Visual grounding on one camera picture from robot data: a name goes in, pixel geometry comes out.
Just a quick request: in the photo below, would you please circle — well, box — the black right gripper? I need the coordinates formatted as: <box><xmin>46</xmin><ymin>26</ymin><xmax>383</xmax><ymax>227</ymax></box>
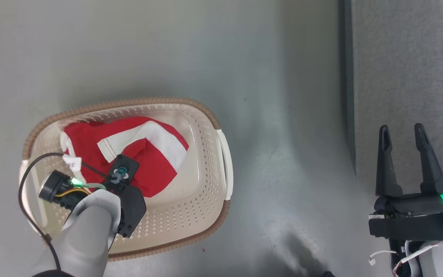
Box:
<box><xmin>368</xmin><ymin>123</ymin><xmax>443</xmax><ymax>241</ymax></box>

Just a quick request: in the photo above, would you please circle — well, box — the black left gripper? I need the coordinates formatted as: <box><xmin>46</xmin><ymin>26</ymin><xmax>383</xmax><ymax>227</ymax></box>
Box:
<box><xmin>104</xmin><ymin>181</ymin><xmax>147</xmax><ymax>239</ymax></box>

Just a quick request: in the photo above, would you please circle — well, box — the red and white garment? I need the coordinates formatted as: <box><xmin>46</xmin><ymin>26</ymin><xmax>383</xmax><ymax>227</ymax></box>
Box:
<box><xmin>60</xmin><ymin>117</ymin><xmax>190</xmax><ymax>198</ymax></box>

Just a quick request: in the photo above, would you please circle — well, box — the cream plastic basket brown rim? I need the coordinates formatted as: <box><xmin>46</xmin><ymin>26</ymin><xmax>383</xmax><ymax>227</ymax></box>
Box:
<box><xmin>18</xmin><ymin>97</ymin><xmax>233</xmax><ymax>262</ymax></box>

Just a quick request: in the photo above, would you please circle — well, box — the grey fabric sofa seat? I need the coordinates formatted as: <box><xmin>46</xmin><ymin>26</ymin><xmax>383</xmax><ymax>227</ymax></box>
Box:
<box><xmin>351</xmin><ymin>0</ymin><xmax>443</xmax><ymax>200</ymax></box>

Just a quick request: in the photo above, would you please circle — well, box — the dark grey sofa base edge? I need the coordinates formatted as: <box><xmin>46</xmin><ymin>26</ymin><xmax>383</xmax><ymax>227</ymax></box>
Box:
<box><xmin>338</xmin><ymin>0</ymin><xmax>357</xmax><ymax>175</ymax></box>

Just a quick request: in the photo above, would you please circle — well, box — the white cable label tag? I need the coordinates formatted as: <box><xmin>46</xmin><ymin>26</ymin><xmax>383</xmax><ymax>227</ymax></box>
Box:
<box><xmin>62</xmin><ymin>154</ymin><xmax>83</xmax><ymax>172</ymax></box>

